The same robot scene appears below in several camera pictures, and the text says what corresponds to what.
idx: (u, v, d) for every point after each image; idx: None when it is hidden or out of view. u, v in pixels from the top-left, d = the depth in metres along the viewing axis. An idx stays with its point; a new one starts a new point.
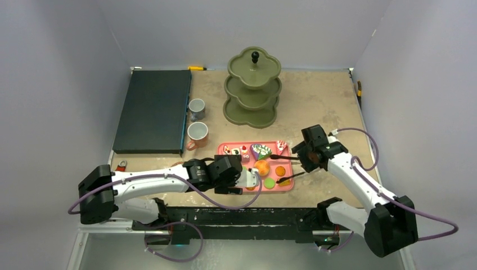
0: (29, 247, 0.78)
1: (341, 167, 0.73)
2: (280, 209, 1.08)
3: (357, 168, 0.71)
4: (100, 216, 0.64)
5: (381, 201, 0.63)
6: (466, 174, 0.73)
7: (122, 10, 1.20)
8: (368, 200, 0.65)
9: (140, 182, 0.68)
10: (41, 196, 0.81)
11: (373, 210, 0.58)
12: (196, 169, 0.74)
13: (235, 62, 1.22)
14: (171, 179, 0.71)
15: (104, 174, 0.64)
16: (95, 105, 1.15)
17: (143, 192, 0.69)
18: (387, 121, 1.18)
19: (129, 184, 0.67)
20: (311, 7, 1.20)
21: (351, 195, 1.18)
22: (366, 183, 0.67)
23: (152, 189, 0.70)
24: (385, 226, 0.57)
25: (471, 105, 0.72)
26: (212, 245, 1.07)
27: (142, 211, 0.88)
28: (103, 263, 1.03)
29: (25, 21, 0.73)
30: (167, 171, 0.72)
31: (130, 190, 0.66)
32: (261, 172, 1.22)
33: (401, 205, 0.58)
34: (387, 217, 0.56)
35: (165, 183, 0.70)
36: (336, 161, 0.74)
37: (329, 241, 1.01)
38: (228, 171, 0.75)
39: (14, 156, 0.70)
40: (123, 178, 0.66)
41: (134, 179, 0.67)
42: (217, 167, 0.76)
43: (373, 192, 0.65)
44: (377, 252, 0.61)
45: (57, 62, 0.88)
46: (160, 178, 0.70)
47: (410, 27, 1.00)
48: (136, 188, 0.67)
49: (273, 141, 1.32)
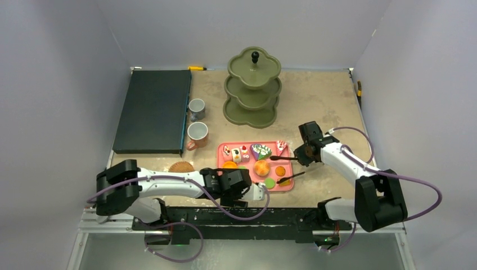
0: (29, 247, 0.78)
1: (331, 153, 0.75)
2: (280, 208, 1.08)
3: (346, 152, 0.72)
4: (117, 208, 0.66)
5: (367, 174, 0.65)
6: (465, 174, 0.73)
7: (122, 10, 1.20)
8: (354, 175, 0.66)
9: (162, 182, 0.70)
10: (41, 196, 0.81)
11: (357, 180, 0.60)
12: (211, 178, 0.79)
13: (235, 61, 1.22)
14: (189, 184, 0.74)
15: (130, 169, 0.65)
16: (95, 106, 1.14)
17: (162, 191, 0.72)
18: (387, 121, 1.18)
19: (152, 181, 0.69)
20: (311, 7, 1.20)
21: (351, 194, 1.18)
22: (352, 161, 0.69)
23: (171, 189, 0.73)
24: (369, 196, 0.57)
25: (471, 106, 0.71)
26: (212, 245, 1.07)
27: (148, 210, 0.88)
28: (102, 264, 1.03)
29: (25, 21, 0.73)
30: (187, 175, 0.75)
31: (152, 189, 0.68)
32: (261, 172, 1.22)
33: (385, 173, 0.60)
34: (370, 186, 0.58)
35: (183, 187, 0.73)
36: (327, 148, 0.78)
37: (329, 241, 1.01)
38: (239, 184, 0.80)
39: (14, 156, 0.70)
40: (148, 175, 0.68)
41: (157, 179, 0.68)
42: (229, 179, 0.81)
43: (359, 168, 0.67)
44: (367, 228, 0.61)
45: (57, 62, 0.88)
46: (180, 180, 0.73)
47: (411, 27, 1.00)
48: (158, 188, 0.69)
49: (273, 141, 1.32)
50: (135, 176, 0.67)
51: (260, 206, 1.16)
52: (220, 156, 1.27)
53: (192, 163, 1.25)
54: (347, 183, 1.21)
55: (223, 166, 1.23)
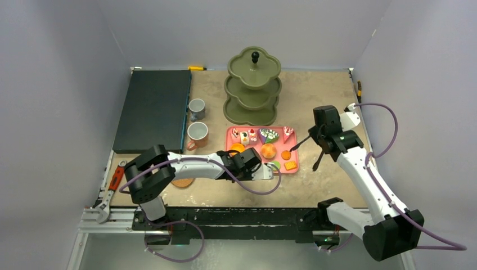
0: (30, 247, 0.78)
1: (354, 166, 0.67)
2: (280, 208, 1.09)
3: (371, 170, 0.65)
4: (149, 194, 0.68)
5: (392, 213, 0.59)
6: (465, 174, 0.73)
7: (122, 9, 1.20)
8: (377, 208, 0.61)
9: (190, 162, 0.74)
10: (41, 196, 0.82)
11: (382, 221, 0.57)
12: (226, 158, 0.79)
13: (235, 62, 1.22)
14: (211, 164, 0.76)
15: (160, 153, 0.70)
16: (95, 106, 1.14)
17: (190, 172, 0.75)
18: (387, 121, 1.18)
19: (182, 163, 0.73)
20: (311, 7, 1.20)
21: (350, 194, 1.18)
22: (378, 189, 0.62)
23: (199, 170, 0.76)
24: (389, 238, 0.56)
25: (471, 106, 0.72)
26: (212, 245, 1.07)
27: (154, 205, 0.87)
28: (102, 264, 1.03)
29: (25, 21, 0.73)
30: (209, 157, 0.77)
31: (183, 170, 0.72)
32: (268, 154, 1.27)
33: (410, 220, 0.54)
34: (394, 230, 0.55)
35: (208, 166, 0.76)
36: (349, 156, 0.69)
37: (329, 241, 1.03)
38: (253, 160, 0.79)
39: (14, 156, 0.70)
40: (178, 157, 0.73)
41: (186, 159, 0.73)
42: (242, 157, 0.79)
43: (385, 201, 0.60)
44: (374, 255, 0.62)
45: (57, 63, 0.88)
46: (204, 161, 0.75)
47: (412, 27, 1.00)
48: (188, 167, 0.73)
49: (280, 127, 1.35)
50: (166, 159, 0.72)
51: (264, 189, 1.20)
52: (229, 138, 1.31)
53: None
54: (347, 183, 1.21)
55: (231, 147, 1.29)
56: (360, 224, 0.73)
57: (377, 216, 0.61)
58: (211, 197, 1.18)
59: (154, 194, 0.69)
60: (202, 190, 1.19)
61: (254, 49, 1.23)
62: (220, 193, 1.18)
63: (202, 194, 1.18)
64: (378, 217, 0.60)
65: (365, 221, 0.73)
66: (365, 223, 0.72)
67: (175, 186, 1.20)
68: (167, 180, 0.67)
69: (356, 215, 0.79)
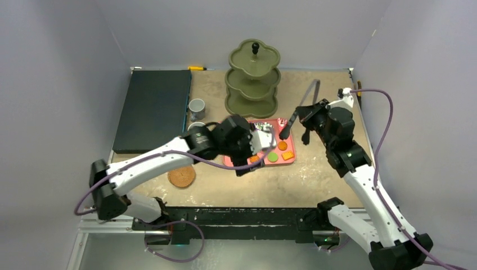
0: (29, 247, 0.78)
1: (363, 187, 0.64)
2: (280, 209, 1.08)
3: (380, 191, 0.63)
4: (114, 211, 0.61)
5: (401, 238, 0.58)
6: (464, 175, 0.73)
7: (122, 9, 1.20)
8: (386, 233, 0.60)
9: (139, 167, 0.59)
10: (41, 197, 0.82)
11: (391, 247, 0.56)
12: (197, 137, 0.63)
13: (235, 53, 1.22)
14: (170, 156, 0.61)
15: (100, 170, 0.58)
16: (95, 106, 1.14)
17: (147, 175, 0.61)
18: (388, 121, 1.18)
19: (126, 172, 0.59)
20: (311, 7, 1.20)
21: (350, 194, 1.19)
22: (387, 212, 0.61)
23: (158, 170, 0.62)
24: (399, 264, 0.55)
25: (470, 106, 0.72)
26: (212, 244, 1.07)
27: (145, 210, 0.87)
28: (103, 264, 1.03)
29: (26, 22, 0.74)
30: (163, 148, 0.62)
31: (130, 179, 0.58)
32: None
33: (419, 247, 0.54)
34: (404, 256, 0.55)
35: (165, 161, 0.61)
36: (358, 176, 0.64)
37: (329, 241, 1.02)
38: (234, 133, 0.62)
39: (16, 157, 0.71)
40: (117, 169, 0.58)
41: (129, 166, 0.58)
42: (222, 130, 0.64)
43: (394, 225, 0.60)
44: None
45: (57, 63, 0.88)
46: (158, 157, 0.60)
47: (412, 26, 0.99)
48: (136, 175, 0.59)
49: (274, 119, 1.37)
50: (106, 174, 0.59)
51: (265, 187, 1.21)
52: None
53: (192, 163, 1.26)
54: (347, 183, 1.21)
55: None
56: (364, 236, 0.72)
57: (386, 240, 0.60)
58: (211, 197, 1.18)
59: (119, 209, 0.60)
60: (202, 190, 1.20)
61: (254, 41, 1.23)
62: (220, 193, 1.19)
63: (202, 194, 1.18)
64: (387, 241, 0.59)
65: (370, 234, 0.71)
66: (370, 237, 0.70)
67: (175, 186, 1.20)
68: (116, 197, 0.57)
69: (358, 225, 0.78)
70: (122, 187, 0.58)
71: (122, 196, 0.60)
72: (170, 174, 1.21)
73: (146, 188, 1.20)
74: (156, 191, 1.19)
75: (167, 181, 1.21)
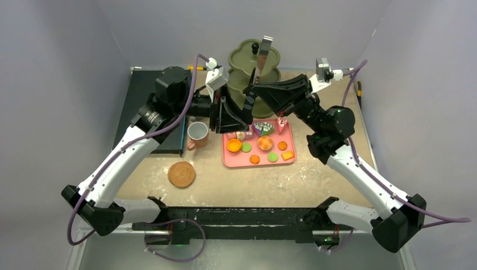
0: (28, 247, 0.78)
1: (347, 166, 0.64)
2: (280, 209, 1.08)
3: (364, 166, 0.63)
4: (113, 220, 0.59)
5: (396, 205, 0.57)
6: (465, 175, 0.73)
7: (122, 10, 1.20)
8: (382, 204, 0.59)
9: (107, 175, 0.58)
10: (41, 197, 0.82)
11: (390, 216, 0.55)
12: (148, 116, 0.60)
13: (235, 54, 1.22)
14: (130, 148, 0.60)
15: (72, 194, 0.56)
16: (95, 106, 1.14)
17: (119, 177, 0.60)
18: (388, 121, 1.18)
19: (98, 184, 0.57)
20: (311, 7, 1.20)
21: (351, 194, 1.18)
22: (377, 184, 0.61)
23: (128, 167, 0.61)
24: (401, 231, 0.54)
25: (469, 106, 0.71)
26: (212, 245, 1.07)
27: (144, 211, 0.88)
28: (103, 264, 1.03)
29: (26, 22, 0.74)
30: (121, 145, 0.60)
31: (104, 188, 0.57)
32: (265, 147, 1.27)
33: (413, 207, 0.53)
34: (403, 222, 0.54)
35: (128, 156, 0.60)
36: (340, 157, 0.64)
37: (329, 241, 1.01)
38: (171, 91, 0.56)
39: (16, 157, 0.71)
40: (86, 187, 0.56)
41: (98, 177, 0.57)
42: (162, 97, 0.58)
43: (386, 194, 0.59)
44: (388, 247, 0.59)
45: (57, 64, 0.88)
46: (121, 156, 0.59)
47: (413, 26, 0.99)
48: (108, 183, 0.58)
49: (274, 118, 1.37)
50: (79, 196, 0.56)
51: (265, 187, 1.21)
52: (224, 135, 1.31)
53: (192, 163, 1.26)
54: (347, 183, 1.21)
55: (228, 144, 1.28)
56: (363, 218, 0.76)
57: (383, 211, 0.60)
58: (211, 197, 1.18)
59: (115, 216, 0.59)
60: (202, 191, 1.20)
61: (254, 41, 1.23)
62: (220, 193, 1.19)
63: (202, 194, 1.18)
64: (386, 212, 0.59)
65: (369, 214, 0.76)
66: (369, 216, 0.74)
67: (175, 186, 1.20)
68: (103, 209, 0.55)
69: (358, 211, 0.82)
70: (101, 199, 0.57)
71: (107, 207, 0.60)
72: (170, 174, 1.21)
73: (146, 188, 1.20)
74: (156, 191, 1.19)
75: (167, 181, 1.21)
